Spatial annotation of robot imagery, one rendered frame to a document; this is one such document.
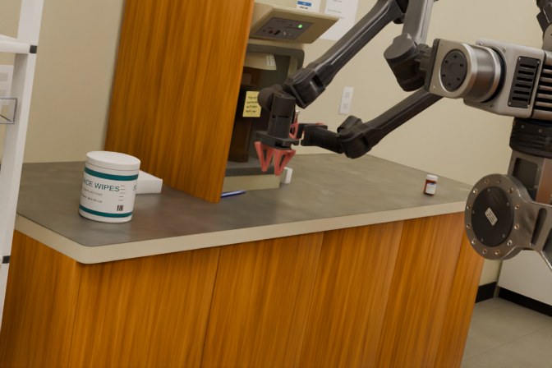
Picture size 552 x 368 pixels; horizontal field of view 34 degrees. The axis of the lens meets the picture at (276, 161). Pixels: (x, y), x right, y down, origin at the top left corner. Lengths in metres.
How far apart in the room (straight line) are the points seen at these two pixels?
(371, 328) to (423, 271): 0.32
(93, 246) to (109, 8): 1.03
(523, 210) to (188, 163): 1.01
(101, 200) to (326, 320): 0.97
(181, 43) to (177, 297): 0.77
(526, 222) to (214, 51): 1.01
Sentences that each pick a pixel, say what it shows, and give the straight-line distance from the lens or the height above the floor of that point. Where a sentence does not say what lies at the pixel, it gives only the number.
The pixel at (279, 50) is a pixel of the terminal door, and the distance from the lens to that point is 2.78.
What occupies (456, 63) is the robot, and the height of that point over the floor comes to 1.47.
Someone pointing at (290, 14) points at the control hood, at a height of 1.49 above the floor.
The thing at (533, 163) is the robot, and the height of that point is 1.27.
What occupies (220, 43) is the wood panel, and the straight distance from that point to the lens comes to 2.57.
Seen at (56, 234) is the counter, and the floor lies 0.94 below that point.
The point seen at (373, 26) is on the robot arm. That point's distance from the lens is 2.44.
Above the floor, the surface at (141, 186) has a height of 0.96.
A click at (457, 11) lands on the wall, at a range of 4.51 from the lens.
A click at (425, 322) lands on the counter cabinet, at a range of 3.47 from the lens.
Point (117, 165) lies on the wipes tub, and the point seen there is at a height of 1.08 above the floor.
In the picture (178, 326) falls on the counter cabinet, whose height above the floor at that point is 0.68.
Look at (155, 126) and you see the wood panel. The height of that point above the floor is 1.10.
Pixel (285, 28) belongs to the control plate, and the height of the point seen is 1.45.
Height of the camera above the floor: 1.54
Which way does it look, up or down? 10 degrees down
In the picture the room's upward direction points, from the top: 10 degrees clockwise
